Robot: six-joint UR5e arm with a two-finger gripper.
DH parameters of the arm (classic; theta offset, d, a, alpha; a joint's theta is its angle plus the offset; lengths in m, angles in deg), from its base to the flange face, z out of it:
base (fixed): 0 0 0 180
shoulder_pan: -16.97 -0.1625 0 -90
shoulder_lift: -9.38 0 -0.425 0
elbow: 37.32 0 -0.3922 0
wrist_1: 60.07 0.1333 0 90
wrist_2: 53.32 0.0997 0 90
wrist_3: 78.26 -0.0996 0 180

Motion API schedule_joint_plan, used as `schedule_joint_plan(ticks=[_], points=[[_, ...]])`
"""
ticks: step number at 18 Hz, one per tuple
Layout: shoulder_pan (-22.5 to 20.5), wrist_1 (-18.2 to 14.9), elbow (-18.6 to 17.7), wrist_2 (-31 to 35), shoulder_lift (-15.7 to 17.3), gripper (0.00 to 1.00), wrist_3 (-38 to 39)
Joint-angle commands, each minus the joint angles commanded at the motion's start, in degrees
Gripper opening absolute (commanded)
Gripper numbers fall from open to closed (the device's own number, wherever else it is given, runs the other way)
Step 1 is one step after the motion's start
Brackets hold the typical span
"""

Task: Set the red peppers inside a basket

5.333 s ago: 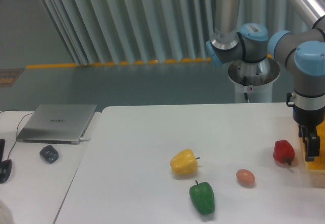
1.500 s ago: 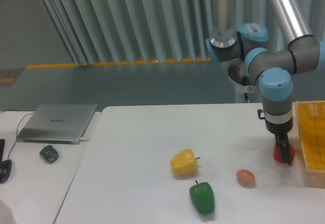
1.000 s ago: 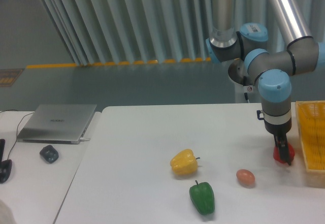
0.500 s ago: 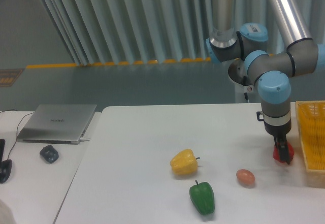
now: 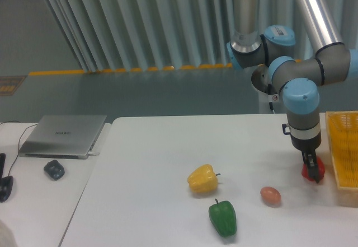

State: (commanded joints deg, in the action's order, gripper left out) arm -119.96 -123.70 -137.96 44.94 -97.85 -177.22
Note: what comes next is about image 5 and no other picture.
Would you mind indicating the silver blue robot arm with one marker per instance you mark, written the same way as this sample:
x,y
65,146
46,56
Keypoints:
x,y
296,82

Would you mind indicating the brown egg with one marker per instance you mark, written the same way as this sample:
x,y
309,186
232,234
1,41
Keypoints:
x,y
270,195

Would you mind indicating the yellow bell pepper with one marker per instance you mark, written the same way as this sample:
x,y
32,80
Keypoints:
x,y
203,179

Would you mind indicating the green bell pepper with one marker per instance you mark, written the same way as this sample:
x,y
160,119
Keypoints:
x,y
223,217

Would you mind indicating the black device with stand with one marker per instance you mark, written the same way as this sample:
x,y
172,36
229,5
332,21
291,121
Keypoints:
x,y
6,181

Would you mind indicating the white folding partition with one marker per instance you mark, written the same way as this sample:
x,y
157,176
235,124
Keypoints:
x,y
129,34

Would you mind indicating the yellow plastic basket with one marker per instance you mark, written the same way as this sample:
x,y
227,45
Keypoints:
x,y
341,127

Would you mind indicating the silver laptop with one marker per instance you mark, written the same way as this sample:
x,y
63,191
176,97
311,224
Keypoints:
x,y
63,136

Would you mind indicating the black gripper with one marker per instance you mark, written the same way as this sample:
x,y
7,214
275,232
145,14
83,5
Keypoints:
x,y
306,141

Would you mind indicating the red bell pepper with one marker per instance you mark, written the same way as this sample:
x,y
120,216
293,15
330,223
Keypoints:
x,y
321,170

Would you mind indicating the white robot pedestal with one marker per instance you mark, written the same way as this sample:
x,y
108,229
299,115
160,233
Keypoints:
x,y
268,99

